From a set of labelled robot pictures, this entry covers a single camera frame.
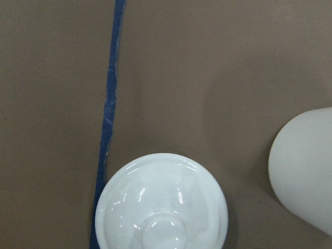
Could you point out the white enamel mug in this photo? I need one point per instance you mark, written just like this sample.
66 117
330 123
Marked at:
299 167

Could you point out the white mug lid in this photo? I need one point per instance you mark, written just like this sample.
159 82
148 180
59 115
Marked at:
162 200

